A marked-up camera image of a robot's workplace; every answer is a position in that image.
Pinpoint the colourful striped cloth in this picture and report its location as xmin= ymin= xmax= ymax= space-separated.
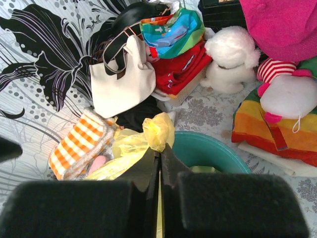
xmin=139 ymin=8 xmax=205 ymax=59

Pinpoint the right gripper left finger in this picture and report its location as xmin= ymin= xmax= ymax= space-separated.
xmin=0 ymin=149 xmax=159 ymax=238

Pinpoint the yellow plastic trash bag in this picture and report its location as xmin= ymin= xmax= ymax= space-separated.
xmin=85 ymin=112 xmax=223 ymax=238

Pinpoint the orange checkered cloth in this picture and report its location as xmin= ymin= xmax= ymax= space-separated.
xmin=49 ymin=109 xmax=114 ymax=180

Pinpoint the teal plastic trash bin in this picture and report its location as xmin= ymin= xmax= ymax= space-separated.
xmin=172 ymin=131 xmax=251 ymax=174

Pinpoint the magenta felt bag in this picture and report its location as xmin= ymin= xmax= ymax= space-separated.
xmin=240 ymin=0 xmax=317 ymax=61

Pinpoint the black hat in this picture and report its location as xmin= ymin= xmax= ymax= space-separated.
xmin=86 ymin=1 xmax=171 ymax=51

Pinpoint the pink cloth roll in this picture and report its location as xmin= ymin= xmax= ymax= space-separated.
xmin=88 ymin=155 xmax=109 ymax=175

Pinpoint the black leather handbag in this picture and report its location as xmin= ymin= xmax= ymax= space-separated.
xmin=198 ymin=0 xmax=247 ymax=33

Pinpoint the rainbow striped cloth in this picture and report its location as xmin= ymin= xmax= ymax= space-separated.
xmin=231 ymin=82 xmax=317 ymax=166

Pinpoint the red garment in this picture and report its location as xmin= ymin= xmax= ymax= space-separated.
xmin=152 ymin=41 xmax=212 ymax=95

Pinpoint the cream canvas tote bag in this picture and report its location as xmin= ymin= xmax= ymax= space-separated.
xmin=89 ymin=33 xmax=156 ymax=118

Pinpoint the white fluffy plush lamb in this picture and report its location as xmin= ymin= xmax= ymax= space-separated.
xmin=200 ymin=26 xmax=261 ymax=94

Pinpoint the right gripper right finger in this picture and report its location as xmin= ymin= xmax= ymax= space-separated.
xmin=161 ymin=146 xmax=310 ymax=238

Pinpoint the pink white plush doll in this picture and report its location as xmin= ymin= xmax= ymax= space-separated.
xmin=257 ymin=58 xmax=317 ymax=133

